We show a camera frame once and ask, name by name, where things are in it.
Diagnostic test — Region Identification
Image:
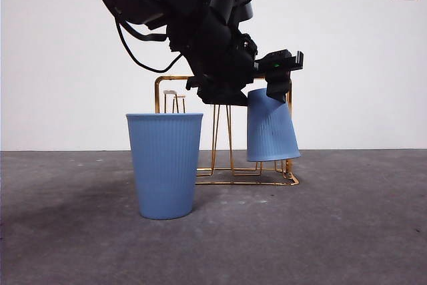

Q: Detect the blue ribbed plastic cup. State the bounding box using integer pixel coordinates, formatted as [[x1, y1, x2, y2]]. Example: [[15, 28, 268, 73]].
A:
[[125, 112, 204, 221], [246, 87, 302, 163]]

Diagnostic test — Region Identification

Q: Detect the gold wire cup rack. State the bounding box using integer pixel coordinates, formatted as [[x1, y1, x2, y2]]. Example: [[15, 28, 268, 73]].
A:
[[154, 74, 300, 186]]

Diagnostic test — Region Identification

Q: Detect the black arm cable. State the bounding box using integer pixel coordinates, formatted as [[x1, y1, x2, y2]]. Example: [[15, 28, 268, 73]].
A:
[[114, 14, 183, 73], [122, 19, 168, 41]]

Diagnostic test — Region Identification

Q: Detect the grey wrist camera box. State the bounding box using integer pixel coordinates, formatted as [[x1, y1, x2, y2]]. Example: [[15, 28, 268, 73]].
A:
[[228, 0, 254, 23]]

